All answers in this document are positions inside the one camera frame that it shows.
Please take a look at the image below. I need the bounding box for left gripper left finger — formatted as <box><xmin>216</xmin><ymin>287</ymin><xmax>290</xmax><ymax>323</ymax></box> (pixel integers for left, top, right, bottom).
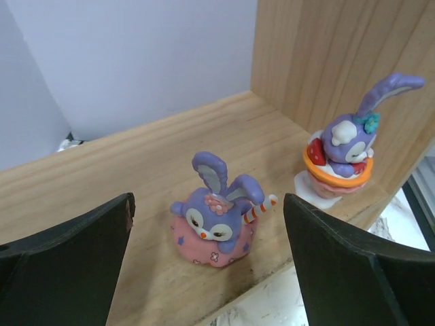
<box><xmin>1</xmin><ymin>193</ymin><xmax>135</xmax><ymax>325</ymax></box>

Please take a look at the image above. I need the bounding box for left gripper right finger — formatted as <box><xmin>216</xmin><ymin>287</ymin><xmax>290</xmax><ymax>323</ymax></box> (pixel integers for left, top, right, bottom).
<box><xmin>283</xmin><ymin>194</ymin><xmax>435</xmax><ymax>325</ymax></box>

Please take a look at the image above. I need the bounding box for bunny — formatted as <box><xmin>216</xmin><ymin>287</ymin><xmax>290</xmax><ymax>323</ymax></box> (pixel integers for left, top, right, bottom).
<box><xmin>294</xmin><ymin>73</ymin><xmax>425</xmax><ymax>209</ymax></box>
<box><xmin>170</xmin><ymin>151</ymin><xmax>278</xmax><ymax>268</ymax></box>

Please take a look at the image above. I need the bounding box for wooden shelf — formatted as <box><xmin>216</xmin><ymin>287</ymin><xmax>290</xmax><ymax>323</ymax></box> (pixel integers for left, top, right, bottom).
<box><xmin>1</xmin><ymin>1</ymin><xmax>434</xmax><ymax>325</ymax></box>

